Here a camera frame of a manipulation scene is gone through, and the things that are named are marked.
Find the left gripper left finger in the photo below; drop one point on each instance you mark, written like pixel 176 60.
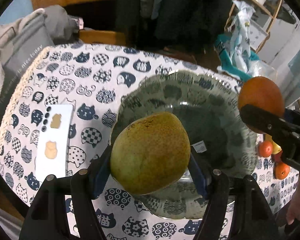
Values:
pixel 86 185

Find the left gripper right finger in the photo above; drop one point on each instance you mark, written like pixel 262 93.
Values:
pixel 214 186

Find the small tangerine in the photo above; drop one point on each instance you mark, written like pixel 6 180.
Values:
pixel 265 149

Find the large orange front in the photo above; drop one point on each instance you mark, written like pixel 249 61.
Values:
pixel 281 170

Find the large orange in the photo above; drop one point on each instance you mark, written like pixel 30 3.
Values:
pixel 258 97
pixel 281 170

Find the green-brown mango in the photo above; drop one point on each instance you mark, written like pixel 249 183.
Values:
pixel 150 154

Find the red apple front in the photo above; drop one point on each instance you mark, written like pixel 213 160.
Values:
pixel 277 157

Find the person's hand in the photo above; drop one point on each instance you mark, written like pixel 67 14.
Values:
pixel 294 207

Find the cat pattern tablecloth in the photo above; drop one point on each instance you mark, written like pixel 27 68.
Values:
pixel 94 78

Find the clear plastic bag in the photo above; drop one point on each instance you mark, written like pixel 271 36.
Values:
pixel 260 68

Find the green glass plate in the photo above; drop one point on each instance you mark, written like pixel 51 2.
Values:
pixel 208 109

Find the teal cardboard box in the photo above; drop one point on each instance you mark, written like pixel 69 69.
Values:
pixel 226 62

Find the wooden drawer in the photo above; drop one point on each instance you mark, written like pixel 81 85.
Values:
pixel 103 37

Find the wooden shelf rack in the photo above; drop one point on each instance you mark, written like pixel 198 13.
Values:
pixel 264 18

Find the black hanging coat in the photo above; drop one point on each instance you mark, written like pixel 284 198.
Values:
pixel 184 25

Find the grey clothes pile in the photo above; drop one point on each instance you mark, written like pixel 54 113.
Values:
pixel 61 27

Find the grey tote bag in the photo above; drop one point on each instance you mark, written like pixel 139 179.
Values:
pixel 25 47

